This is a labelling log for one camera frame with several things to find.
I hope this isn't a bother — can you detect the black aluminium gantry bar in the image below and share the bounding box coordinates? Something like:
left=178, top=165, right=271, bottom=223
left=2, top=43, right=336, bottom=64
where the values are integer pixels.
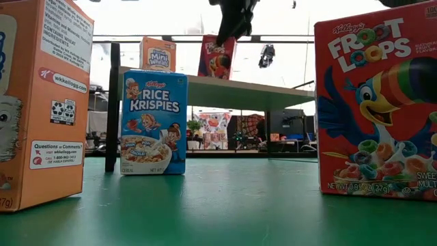
left=91, top=33, right=315, bottom=44

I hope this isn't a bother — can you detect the orange Mini Wheats cereal box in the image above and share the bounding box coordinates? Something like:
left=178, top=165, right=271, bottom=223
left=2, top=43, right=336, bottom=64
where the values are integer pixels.
left=139, top=36, right=178, bottom=73
left=0, top=0, right=95, bottom=213

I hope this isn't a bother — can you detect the potted plant with white pot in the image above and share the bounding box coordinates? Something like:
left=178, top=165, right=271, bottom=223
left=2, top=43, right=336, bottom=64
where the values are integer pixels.
left=186, top=119, right=203, bottom=150

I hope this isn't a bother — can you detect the black gantry mounted camera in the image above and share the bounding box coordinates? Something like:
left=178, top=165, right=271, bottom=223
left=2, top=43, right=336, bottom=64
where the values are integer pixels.
left=258, top=44, right=276, bottom=68

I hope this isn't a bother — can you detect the floral patterned cloth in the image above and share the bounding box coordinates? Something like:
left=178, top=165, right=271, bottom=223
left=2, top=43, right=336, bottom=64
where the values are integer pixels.
left=196, top=112, right=233, bottom=150

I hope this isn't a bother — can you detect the wooden shelf with black legs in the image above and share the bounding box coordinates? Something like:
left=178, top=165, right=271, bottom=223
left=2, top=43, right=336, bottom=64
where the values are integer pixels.
left=104, top=42, right=317, bottom=174

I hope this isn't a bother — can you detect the spider web patterned cloth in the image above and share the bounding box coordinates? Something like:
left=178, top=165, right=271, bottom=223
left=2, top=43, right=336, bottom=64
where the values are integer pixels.
left=235, top=114, right=266, bottom=137

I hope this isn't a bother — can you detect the black monitor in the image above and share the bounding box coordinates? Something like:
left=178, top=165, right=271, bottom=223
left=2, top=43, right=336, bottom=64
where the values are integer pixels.
left=269, top=109, right=307, bottom=136

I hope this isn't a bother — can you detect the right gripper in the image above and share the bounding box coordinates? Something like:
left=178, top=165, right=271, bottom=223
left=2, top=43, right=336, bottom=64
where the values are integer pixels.
left=208, top=0, right=261, bottom=47

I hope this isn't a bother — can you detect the blue Rice Krispies cereal box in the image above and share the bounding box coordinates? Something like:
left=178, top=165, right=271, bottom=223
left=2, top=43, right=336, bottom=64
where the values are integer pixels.
left=119, top=70, right=188, bottom=176

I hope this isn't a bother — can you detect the black metal table frame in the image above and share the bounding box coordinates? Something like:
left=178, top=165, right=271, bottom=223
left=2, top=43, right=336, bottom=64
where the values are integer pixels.
left=84, top=150, right=318, bottom=159

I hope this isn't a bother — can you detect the red Froot Loops cereal box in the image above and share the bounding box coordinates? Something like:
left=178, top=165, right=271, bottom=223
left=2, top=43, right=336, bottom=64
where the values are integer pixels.
left=313, top=1, right=437, bottom=202
left=197, top=33, right=238, bottom=81

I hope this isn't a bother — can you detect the green table mat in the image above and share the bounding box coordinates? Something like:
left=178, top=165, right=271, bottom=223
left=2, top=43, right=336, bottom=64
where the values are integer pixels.
left=0, top=156, right=437, bottom=246

